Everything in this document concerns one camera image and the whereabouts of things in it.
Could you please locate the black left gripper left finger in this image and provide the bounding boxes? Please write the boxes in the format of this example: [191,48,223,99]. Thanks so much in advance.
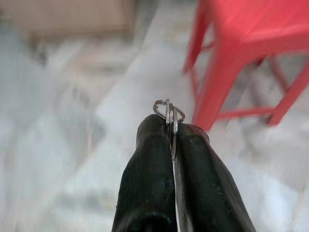
[112,113,177,232]

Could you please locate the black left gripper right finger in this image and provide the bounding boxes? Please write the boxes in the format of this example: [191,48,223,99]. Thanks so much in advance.
[172,123,257,232]

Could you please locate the light wooden cabinet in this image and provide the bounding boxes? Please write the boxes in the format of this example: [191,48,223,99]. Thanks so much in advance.
[0,0,139,71]

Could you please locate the red plastic stool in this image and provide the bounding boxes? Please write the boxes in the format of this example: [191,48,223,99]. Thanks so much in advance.
[183,0,309,132]

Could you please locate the silver keys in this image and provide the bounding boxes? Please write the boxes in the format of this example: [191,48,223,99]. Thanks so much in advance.
[153,98,186,160]

